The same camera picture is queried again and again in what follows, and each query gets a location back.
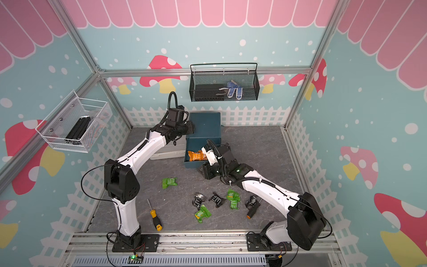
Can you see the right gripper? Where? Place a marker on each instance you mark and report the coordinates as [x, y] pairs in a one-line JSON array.
[[207, 168]]

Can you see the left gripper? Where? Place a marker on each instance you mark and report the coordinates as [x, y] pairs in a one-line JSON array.
[[189, 124]]

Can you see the teal drawer cabinet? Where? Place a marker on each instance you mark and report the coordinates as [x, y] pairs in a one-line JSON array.
[[206, 126]]

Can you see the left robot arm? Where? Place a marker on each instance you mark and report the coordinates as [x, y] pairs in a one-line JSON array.
[[120, 175]]

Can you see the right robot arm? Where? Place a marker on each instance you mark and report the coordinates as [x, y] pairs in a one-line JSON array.
[[304, 220]]

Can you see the grey plastic toolbox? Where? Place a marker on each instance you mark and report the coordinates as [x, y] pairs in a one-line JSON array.
[[171, 150]]

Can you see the green cookie pack right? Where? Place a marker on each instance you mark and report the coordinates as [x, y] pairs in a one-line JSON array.
[[234, 198]]

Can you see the green cookie pack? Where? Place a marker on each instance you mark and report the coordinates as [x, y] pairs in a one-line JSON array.
[[203, 212], [234, 198], [166, 182]]

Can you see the black cookie pack centre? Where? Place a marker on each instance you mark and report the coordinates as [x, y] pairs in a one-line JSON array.
[[217, 200]]

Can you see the black cookie pack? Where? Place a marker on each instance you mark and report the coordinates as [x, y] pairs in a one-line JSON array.
[[253, 202], [217, 200], [198, 200]]

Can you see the black cookie pack left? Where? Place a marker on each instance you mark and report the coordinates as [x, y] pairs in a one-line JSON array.
[[198, 200]]

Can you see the black cookie pack right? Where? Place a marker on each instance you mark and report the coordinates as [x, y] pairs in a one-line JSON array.
[[253, 202]]

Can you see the green cookie pack front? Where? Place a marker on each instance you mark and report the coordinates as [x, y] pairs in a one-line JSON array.
[[203, 212]]

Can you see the green cookie pack left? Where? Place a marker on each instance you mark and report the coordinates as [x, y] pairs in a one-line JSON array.
[[166, 182]]

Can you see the orange black screwdriver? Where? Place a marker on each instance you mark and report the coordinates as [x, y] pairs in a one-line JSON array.
[[252, 212]]

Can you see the blue white item in basket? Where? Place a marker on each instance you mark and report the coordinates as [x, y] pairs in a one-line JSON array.
[[232, 90]]

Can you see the yellow black screwdriver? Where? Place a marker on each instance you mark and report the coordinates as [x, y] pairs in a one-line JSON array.
[[156, 220]]

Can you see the black box in white basket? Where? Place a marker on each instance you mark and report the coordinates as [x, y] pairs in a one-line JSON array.
[[78, 131]]

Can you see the small green circuit board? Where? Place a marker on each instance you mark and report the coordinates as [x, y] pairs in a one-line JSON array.
[[135, 259]]

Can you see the black wire wall basket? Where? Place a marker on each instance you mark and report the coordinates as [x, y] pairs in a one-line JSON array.
[[245, 74]]

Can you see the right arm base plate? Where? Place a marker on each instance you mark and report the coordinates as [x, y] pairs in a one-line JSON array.
[[258, 242]]

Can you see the white wire wall basket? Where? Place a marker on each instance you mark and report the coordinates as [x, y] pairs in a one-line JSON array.
[[59, 122]]

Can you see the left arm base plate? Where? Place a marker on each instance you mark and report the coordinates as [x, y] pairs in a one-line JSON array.
[[141, 243]]

